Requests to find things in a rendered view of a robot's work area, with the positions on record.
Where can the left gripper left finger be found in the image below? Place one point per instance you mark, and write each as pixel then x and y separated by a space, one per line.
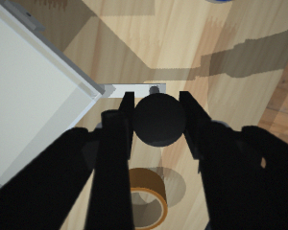
pixel 42 194

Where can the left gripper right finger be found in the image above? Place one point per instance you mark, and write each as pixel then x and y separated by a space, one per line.
pixel 234 197

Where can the brown tape roll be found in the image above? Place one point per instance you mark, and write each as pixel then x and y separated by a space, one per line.
pixel 151 215

